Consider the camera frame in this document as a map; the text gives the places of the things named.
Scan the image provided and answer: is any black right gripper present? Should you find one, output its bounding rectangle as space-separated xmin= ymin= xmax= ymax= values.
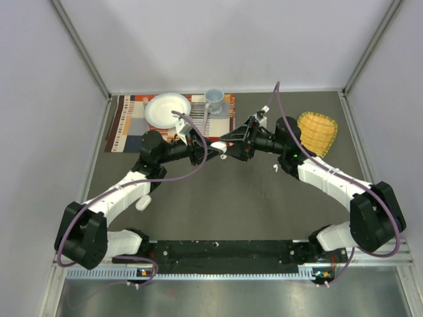
xmin=220 ymin=116 xmax=286 ymax=161

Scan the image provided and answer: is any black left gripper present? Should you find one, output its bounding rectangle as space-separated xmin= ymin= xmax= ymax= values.
xmin=157 ymin=127 xmax=223 ymax=166

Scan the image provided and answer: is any white earbud charging case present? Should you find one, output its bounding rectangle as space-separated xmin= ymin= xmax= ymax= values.
xmin=210 ymin=141 xmax=227 ymax=155

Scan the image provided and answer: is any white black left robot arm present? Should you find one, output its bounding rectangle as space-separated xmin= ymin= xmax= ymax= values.
xmin=54 ymin=130 xmax=226 ymax=269

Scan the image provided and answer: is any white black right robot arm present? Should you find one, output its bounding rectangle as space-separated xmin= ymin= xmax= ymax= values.
xmin=219 ymin=116 xmax=406 ymax=262

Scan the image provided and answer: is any pink plastic spoon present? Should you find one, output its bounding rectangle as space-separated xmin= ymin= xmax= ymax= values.
xmin=201 ymin=102 xmax=210 ymax=135

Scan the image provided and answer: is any light blue cup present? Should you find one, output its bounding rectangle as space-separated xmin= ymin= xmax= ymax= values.
xmin=204 ymin=88 xmax=225 ymax=114

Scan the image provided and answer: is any white round plate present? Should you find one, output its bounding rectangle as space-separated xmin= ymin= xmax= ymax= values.
xmin=144 ymin=92 xmax=191 ymax=129

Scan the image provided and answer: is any yellow woven leaf dish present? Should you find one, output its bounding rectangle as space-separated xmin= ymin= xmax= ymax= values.
xmin=297 ymin=112 xmax=338 ymax=158

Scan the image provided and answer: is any silver fork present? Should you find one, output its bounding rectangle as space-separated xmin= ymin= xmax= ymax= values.
xmin=143 ymin=96 xmax=149 ymax=108

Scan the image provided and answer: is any colourful patchwork placemat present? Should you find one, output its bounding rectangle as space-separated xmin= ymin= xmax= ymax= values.
xmin=105 ymin=94 xmax=235 ymax=153

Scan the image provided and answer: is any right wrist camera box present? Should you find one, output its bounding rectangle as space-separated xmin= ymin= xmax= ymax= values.
xmin=254 ymin=105 xmax=270 ymax=128

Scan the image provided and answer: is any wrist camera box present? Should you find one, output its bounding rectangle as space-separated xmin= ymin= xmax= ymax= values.
xmin=175 ymin=118 xmax=192 ymax=145
xmin=254 ymin=105 xmax=270 ymax=128

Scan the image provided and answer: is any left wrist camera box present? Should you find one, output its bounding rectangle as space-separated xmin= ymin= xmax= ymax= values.
xmin=175 ymin=118 xmax=192 ymax=145

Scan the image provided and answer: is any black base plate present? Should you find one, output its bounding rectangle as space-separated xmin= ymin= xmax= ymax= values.
xmin=112 ymin=239 xmax=348 ymax=275

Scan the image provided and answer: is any grey slotted cable duct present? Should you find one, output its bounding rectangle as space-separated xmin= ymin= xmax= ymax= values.
xmin=66 ymin=265 xmax=329 ymax=281

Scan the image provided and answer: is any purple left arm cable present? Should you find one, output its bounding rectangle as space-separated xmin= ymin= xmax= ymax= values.
xmin=56 ymin=110 xmax=209 ymax=288

